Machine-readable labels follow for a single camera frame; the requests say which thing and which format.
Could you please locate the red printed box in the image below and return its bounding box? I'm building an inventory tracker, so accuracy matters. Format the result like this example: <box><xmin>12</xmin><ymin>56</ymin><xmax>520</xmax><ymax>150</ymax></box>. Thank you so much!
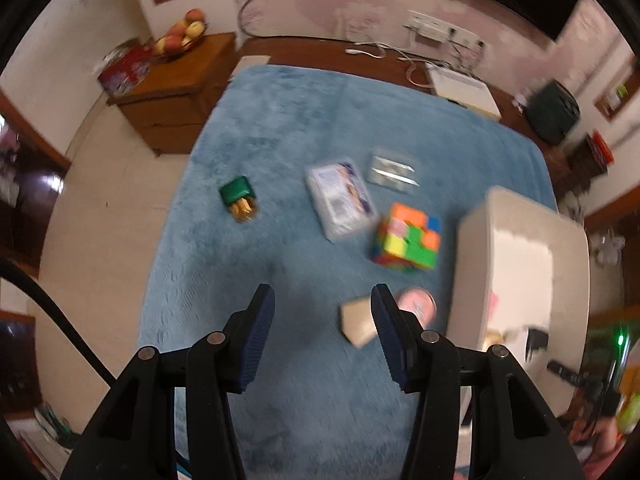
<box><xmin>97</xmin><ymin>45</ymin><xmax>153</xmax><ymax>96</ymax></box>

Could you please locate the dark green appliance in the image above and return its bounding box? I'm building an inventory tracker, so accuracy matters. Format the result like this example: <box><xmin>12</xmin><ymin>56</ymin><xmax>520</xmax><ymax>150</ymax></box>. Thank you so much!
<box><xmin>525</xmin><ymin>80</ymin><xmax>581</xmax><ymax>146</ymax></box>

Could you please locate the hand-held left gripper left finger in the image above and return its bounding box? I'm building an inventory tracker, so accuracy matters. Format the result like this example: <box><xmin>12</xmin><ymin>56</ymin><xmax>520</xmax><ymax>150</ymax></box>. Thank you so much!
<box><xmin>60</xmin><ymin>284</ymin><xmax>277</xmax><ymax>480</ymax></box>

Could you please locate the small wooden cabinet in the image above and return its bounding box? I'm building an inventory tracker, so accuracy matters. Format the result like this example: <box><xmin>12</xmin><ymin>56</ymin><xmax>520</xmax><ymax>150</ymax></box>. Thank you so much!
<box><xmin>107</xmin><ymin>32</ymin><xmax>237</xmax><ymax>156</ymax></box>

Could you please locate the person's right hand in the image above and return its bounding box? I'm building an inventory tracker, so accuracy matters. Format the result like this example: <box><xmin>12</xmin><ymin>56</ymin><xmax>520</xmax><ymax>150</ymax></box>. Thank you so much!
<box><xmin>570</xmin><ymin>412</ymin><xmax>626</xmax><ymax>461</ymax></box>

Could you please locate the blue plush blanket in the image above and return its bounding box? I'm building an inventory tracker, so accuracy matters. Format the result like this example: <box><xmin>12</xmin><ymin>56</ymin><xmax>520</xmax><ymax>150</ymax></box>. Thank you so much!
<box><xmin>137</xmin><ymin>64</ymin><xmax>560</xmax><ymax>480</ymax></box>

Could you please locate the clear flat packet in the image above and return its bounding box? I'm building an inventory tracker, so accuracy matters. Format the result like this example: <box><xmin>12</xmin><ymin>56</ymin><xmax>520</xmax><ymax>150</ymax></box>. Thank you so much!
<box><xmin>366</xmin><ymin>151</ymin><xmax>421</xmax><ymax>195</ymax></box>

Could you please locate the dark wooden cabinet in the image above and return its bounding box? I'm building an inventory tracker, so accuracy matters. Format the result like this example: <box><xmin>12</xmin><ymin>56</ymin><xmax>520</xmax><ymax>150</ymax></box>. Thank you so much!
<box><xmin>0</xmin><ymin>95</ymin><xmax>71</xmax><ymax>271</ymax></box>

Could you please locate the white router box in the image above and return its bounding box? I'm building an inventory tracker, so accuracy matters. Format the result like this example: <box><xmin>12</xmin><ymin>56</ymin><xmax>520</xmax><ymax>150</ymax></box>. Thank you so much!
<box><xmin>427</xmin><ymin>65</ymin><xmax>502</xmax><ymax>121</ymax></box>

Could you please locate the bowl of fruit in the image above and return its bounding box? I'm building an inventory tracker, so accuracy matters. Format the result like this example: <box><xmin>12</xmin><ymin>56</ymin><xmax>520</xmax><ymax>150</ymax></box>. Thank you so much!
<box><xmin>152</xmin><ymin>8</ymin><xmax>207</xmax><ymax>56</ymax></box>

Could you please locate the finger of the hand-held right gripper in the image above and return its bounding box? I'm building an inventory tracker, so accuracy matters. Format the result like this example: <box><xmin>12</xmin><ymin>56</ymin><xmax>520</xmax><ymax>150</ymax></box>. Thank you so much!
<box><xmin>547</xmin><ymin>360</ymin><xmax>608</xmax><ymax>396</ymax></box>

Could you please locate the glass jar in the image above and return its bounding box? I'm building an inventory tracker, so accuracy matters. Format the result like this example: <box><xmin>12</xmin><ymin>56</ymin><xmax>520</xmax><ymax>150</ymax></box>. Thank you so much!
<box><xmin>592</xmin><ymin>230</ymin><xmax>626</xmax><ymax>266</ymax></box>

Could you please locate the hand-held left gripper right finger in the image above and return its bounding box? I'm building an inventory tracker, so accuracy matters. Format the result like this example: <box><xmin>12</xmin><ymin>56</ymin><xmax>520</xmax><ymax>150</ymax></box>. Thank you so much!
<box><xmin>370</xmin><ymin>283</ymin><xmax>586</xmax><ymax>480</ymax></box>

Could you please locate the white charger cable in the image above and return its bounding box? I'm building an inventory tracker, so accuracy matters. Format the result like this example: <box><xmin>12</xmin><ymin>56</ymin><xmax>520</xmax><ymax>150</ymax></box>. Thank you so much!
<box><xmin>345</xmin><ymin>42</ymin><xmax>431</xmax><ymax>86</ymax></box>

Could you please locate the white power strip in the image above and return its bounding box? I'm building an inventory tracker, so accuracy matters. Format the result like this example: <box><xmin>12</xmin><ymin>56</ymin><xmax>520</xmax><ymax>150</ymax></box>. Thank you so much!
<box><xmin>404</xmin><ymin>10</ymin><xmax>486</xmax><ymax>51</ymax></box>

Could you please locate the thick black cable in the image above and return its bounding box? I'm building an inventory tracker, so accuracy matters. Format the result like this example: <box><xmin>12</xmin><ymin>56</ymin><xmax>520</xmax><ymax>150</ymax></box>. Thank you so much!
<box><xmin>0</xmin><ymin>257</ymin><xmax>118</xmax><ymax>386</ymax></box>

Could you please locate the beige wedge-shaped box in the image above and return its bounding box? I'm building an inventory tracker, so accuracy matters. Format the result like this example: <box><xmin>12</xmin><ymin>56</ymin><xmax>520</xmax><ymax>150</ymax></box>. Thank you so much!
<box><xmin>340</xmin><ymin>297</ymin><xmax>378</xmax><ymax>347</ymax></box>

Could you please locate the clear plastic card box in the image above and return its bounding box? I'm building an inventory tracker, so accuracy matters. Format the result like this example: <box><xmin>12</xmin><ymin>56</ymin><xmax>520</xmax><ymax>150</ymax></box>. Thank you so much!
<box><xmin>306</xmin><ymin>161</ymin><xmax>379</xmax><ymax>243</ymax></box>

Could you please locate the colourful puzzle cube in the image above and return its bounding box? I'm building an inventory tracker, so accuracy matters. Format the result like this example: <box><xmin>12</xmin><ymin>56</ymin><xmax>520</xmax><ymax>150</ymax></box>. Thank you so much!
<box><xmin>370</xmin><ymin>203</ymin><xmax>443</xmax><ymax>272</ymax></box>

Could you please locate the white plastic storage box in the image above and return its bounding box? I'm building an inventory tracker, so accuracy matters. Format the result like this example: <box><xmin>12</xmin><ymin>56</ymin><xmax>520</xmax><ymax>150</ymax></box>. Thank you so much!
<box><xmin>446</xmin><ymin>186</ymin><xmax>591</xmax><ymax>441</ymax></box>

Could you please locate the black wall television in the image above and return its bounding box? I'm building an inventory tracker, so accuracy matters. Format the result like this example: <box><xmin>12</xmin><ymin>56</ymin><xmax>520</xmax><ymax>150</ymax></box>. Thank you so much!
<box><xmin>500</xmin><ymin>0</ymin><xmax>586</xmax><ymax>41</ymax></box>

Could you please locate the black power adapter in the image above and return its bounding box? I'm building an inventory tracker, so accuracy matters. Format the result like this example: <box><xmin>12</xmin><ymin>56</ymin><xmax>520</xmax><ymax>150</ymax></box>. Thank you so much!
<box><xmin>525</xmin><ymin>327</ymin><xmax>549</xmax><ymax>361</ymax></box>

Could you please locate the small wooden wall frame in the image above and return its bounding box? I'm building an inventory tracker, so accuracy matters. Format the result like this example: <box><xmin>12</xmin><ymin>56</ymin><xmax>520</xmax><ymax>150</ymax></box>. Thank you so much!
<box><xmin>595</xmin><ymin>67</ymin><xmax>640</xmax><ymax>121</ymax></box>

